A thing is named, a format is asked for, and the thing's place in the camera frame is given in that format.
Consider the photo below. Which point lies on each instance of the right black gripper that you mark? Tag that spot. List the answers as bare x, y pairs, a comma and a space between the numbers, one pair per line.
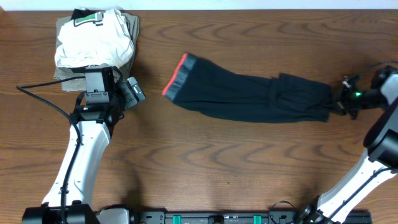
342, 104

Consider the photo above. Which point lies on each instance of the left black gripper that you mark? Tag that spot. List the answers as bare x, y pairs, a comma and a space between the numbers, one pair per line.
117, 79

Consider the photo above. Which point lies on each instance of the black leggings with red waistband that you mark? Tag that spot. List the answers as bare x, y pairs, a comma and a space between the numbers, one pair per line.
200, 85

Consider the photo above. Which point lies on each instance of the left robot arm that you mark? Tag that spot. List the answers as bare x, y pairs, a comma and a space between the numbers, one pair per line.
96, 112

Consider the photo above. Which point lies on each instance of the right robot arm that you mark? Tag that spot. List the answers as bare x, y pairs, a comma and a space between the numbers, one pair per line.
377, 164

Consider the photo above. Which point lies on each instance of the white folded t-shirt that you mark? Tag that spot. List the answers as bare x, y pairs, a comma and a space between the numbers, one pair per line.
102, 37

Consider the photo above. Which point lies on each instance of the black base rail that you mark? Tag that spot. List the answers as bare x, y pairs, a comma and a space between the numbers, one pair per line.
217, 217

